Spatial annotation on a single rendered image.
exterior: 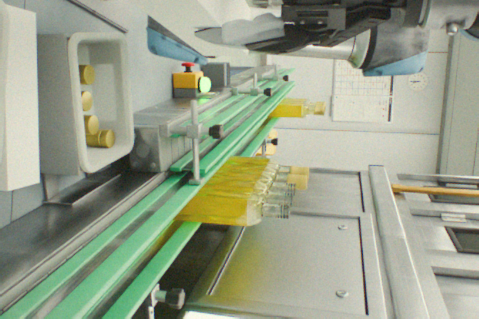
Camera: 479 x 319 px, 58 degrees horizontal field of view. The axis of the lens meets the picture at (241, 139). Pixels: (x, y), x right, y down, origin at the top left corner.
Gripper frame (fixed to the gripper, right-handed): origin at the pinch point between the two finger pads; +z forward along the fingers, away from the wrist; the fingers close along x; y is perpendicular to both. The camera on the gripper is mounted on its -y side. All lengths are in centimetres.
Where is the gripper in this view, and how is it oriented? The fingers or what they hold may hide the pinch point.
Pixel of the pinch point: (209, 1)
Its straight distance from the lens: 47.2
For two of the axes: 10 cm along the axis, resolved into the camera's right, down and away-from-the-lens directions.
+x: -0.5, 10.0, -0.3
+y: -2.2, -0.4, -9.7
